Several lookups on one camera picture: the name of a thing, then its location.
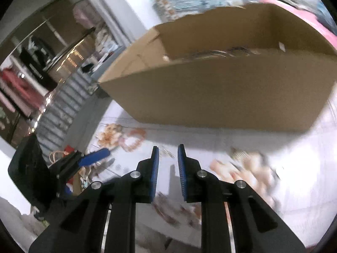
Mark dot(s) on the red hanging garment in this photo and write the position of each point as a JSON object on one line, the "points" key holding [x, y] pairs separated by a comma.
{"points": [[18, 89]]}

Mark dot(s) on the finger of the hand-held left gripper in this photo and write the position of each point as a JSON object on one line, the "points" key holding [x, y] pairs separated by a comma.
{"points": [[94, 156], [106, 164]]}

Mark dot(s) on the pink hanging garment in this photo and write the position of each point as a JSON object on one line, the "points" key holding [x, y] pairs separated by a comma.
{"points": [[85, 15]]}

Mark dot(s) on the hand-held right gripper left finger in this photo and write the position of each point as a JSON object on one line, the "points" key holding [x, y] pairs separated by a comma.
{"points": [[155, 168]]}

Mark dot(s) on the brown cardboard box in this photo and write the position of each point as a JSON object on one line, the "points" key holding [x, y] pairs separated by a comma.
{"points": [[210, 92]]}

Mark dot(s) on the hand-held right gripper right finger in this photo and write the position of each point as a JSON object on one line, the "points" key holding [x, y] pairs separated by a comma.
{"points": [[181, 171]]}

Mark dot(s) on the black hanging garment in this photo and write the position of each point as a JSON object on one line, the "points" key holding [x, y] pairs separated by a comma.
{"points": [[36, 58]]}

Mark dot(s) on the metal railing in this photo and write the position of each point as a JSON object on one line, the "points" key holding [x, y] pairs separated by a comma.
{"points": [[63, 105]]}

